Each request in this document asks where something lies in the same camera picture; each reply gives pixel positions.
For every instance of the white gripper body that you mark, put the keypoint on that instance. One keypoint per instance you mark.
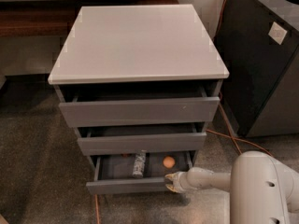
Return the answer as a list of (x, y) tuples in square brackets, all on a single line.
[(181, 181)]

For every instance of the orange fruit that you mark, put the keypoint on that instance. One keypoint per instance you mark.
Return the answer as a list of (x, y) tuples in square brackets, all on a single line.
[(169, 162)]

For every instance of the grey bottom drawer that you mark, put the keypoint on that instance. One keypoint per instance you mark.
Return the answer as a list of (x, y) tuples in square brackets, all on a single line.
[(114, 174)]

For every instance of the grey drawer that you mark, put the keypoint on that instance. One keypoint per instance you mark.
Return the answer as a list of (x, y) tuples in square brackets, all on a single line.
[(114, 174), (139, 112), (143, 138)]

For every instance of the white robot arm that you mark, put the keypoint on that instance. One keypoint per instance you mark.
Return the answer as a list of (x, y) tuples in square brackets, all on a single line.
[(262, 189)]

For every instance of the grey middle drawer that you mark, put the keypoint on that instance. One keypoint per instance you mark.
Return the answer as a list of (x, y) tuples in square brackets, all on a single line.
[(143, 138)]

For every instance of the grey drawer cabinet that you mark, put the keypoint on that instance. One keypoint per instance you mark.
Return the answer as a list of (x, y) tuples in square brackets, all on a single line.
[(135, 53)]

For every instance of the grey top drawer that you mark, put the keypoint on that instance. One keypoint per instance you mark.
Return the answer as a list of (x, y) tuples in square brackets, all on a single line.
[(139, 112)]

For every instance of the clear plastic water bottle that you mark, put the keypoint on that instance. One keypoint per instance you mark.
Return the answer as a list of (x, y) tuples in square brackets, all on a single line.
[(139, 165)]

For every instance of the red soda can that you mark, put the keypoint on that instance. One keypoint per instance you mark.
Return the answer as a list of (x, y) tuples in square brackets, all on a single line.
[(125, 155)]

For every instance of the black bin cabinet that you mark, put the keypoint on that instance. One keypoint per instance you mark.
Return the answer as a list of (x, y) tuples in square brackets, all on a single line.
[(261, 95)]

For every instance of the white label sticker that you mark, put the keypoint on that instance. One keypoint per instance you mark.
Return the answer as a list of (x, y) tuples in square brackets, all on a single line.
[(277, 33)]

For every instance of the dark wooden bench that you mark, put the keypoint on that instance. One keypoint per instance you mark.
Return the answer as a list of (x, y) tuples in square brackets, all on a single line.
[(53, 17)]

